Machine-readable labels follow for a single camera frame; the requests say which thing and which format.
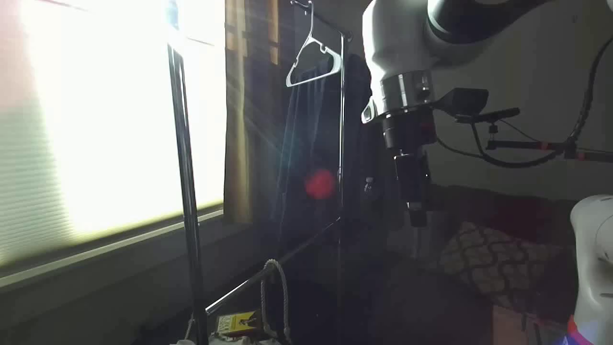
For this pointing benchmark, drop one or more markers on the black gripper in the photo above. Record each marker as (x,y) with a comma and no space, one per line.
(406,131)

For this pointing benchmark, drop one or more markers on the white clothes hanger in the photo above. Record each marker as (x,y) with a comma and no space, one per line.
(310,44)

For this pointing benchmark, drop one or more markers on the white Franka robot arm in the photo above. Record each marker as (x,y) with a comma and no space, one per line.
(394,39)

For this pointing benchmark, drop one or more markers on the metal rack rod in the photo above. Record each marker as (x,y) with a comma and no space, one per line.
(273,265)

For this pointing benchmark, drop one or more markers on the thin metal rack pole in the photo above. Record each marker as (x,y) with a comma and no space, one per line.
(341,127)

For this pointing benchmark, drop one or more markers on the dark couch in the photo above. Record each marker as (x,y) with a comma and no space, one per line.
(509,217)

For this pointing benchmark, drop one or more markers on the dark hanging garment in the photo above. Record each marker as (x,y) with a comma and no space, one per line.
(306,165)

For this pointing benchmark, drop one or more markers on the patterned throw pillow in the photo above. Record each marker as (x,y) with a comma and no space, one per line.
(490,261)

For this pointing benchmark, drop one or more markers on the white looped tube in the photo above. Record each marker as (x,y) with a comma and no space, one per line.
(275,288)

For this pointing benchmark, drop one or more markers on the tan curtain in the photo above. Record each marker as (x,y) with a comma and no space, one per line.
(237,127)

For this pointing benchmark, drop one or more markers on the yellow box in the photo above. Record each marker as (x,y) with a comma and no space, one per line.
(237,322)

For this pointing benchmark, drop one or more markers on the thick black rack pole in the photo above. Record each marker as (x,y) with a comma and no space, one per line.
(185,192)

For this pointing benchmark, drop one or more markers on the bright window blind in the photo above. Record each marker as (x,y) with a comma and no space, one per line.
(95,115)

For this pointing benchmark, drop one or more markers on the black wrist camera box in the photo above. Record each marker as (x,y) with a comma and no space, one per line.
(465,100)

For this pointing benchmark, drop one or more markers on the black bar camera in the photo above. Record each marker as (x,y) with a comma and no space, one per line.
(488,115)

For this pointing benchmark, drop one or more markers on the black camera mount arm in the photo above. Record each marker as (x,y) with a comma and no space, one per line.
(547,146)

